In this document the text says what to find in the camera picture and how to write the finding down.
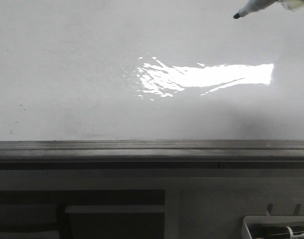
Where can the black capped marker in tray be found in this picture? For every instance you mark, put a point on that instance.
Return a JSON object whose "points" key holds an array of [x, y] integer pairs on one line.
{"points": [[283, 232]]}

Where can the white taped whiteboard marker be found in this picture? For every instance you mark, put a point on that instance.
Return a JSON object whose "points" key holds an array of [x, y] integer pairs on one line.
{"points": [[258, 5]]}

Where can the white plastic marker tray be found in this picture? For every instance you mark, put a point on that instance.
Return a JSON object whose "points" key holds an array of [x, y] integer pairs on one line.
{"points": [[254, 222]]}

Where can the white whiteboard with metal frame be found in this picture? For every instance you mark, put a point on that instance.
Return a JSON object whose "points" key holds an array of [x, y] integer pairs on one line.
{"points": [[150, 81]]}

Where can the dark framed panel below board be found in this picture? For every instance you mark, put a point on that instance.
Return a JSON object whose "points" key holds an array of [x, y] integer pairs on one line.
{"points": [[103, 214]]}

